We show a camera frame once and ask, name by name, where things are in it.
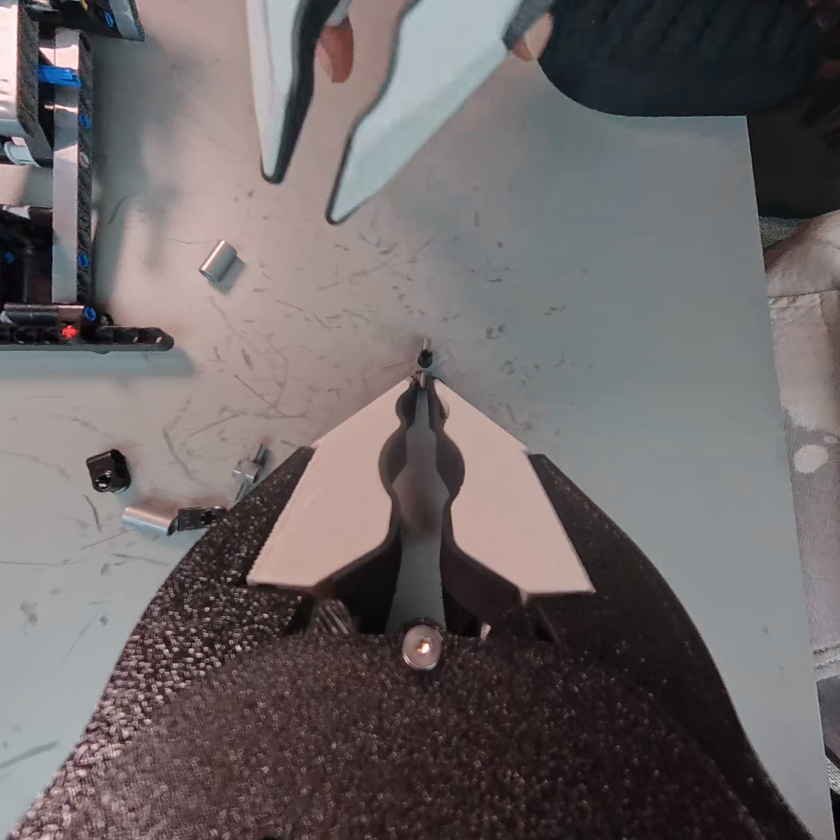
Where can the dark grey axle connector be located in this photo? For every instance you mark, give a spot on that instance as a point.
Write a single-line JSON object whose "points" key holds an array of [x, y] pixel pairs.
{"points": [[421, 379], [249, 469]]}

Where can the light grey tube piece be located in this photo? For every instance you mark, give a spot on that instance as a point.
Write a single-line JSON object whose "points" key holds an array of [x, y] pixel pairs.
{"points": [[149, 517], [218, 261]]}

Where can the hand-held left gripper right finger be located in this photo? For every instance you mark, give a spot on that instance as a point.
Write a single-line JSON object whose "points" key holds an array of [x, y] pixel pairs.
{"points": [[518, 525]]}

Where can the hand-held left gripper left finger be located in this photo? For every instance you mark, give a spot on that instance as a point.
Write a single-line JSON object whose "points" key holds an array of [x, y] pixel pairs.
{"points": [[321, 525]]}

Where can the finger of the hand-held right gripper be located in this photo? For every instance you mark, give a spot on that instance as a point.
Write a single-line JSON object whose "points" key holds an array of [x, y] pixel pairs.
{"points": [[272, 79], [446, 79]]}

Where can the grey black toy chassis model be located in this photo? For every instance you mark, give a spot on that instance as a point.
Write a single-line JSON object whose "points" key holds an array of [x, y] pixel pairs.
{"points": [[131, 338]]}

